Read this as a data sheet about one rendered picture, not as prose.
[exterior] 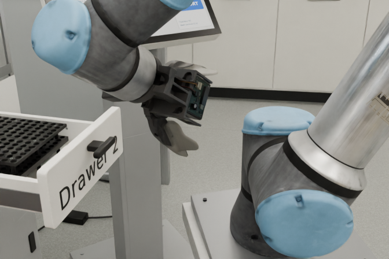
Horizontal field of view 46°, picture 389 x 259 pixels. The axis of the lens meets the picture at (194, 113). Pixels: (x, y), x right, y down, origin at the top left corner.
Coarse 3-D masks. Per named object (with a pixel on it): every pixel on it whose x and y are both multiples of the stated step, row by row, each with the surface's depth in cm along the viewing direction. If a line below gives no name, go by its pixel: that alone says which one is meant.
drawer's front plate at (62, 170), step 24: (96, 120) 89; (120, 120) 97; (72, 144) 80; (120, 144) 99; (48, 168) 72; (72, 168) 79; (96, 168) 88; (48, 192) 72; (72, 192) 80; (48, 216) 74
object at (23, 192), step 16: (0, 112) 102; (64, 128) 99; (80, 128) 97; (64, 144) 100; (48, 160) 93; (0, 176) 76; (16, 176) 76; (32, 176) 87; (0, 192) 77; (16, 192) 76; (32, 192) 75; (16, 208) 78; (32, 208) 76
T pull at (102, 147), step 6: (108, 138) 86; (114, 138) 86; (90, 144) 84; (96, 144) 84; (102, 144) 83; (108, 144) 84; (90, 150) 83; (96, 150) 81; (102, 150) 82; (96, 156) 80
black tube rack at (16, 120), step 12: (0, 120) 96; (12, 120) 96; (24, 120) 97; (36, 120) 96; (0, 132) 91; (12, 132) 91; (24, 132) 91; (36, 132) 91; (0, 144) 86; (12, 144) 86; (24, 144) 86; (48, 144) 92; (60, 144) 93; (0, 156) 83; (12, 156) 82; (36, 156) 88; (48, 156) 89; (0, 168) 83; (12, 168) 81; (24, 168) 84
